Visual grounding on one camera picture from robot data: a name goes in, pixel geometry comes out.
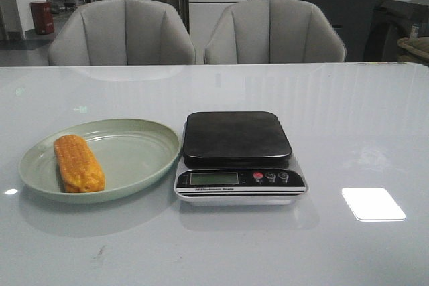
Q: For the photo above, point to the orange corn cob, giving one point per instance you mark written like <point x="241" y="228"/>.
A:
<point x="79" y="168"/>

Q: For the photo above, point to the grey upholstered chair left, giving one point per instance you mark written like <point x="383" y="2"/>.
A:
<point x="123" y="32"/>

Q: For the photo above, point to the black appliance at right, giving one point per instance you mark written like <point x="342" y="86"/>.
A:
<point x="392" y="20"/>

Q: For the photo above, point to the grey upholstered chair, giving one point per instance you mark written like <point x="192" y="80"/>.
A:
<point x="123" y="32"/>
<point x="273" y="32"/>

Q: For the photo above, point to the grey upholstered chair right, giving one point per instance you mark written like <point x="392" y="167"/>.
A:
<point x="273" y="32"/>

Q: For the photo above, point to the red trash bin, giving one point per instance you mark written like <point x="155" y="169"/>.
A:
<point x="42" y="17"/>

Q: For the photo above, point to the black silver kitchen scale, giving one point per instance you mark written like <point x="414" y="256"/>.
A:
<point x="237" y="158"/>

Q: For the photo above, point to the light green oval plate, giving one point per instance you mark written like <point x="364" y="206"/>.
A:
<point x="133" y="153"/>

